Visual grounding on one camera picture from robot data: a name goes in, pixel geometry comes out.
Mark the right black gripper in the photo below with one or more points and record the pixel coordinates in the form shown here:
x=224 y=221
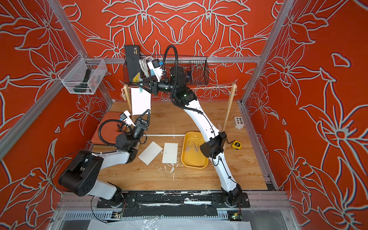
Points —
x=156 y=86

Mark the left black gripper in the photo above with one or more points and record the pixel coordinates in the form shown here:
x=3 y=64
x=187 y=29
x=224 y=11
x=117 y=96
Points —
x=141 y=127

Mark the white postcard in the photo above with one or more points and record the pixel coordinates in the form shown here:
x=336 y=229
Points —
x=140 y=101
x=150 y=153
x=170 y=153

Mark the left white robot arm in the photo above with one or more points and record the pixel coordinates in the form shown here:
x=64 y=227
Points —
x=81 y=175

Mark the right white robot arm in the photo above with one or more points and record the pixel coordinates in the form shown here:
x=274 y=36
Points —
x=213 y=148

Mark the black yellow box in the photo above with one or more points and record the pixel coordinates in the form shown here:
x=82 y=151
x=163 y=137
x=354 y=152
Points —
x=132 y=53

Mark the dark round object in basket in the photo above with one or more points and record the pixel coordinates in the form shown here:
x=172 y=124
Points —
x=189 y=76

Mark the orange tool case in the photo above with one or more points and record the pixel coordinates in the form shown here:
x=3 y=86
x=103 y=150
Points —
x=109 y=131

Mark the yellow plastic tray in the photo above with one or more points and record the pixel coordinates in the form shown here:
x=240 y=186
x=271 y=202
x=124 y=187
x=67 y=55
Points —
x=191 y=156

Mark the yellow tape measure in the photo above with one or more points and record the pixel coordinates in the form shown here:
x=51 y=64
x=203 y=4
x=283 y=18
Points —
x=236 y=145

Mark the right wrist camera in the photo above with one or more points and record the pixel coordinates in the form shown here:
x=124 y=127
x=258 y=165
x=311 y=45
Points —
x=155 y=67

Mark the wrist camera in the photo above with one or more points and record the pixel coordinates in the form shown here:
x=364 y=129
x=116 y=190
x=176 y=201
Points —
x=125 y=117
x=155 y=67

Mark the left wooden post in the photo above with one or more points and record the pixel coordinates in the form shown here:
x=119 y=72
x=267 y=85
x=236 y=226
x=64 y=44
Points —
x=128 y=97

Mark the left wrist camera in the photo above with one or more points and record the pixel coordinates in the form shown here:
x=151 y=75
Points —
x=125 y=117

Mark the black wire basket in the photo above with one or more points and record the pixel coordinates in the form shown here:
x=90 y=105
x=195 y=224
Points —
x=198 y=65

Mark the green handled tool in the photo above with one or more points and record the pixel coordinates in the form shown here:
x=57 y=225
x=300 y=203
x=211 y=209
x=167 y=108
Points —
x=82 y=87

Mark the clear plastic wall bin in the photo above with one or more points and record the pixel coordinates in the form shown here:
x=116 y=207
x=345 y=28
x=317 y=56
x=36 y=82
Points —
x=73 y=74

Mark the white switch box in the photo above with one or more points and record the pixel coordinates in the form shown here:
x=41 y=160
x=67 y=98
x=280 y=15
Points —
x=238 y=122

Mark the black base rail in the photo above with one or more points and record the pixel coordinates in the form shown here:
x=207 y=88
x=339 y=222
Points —
x=182 y=204

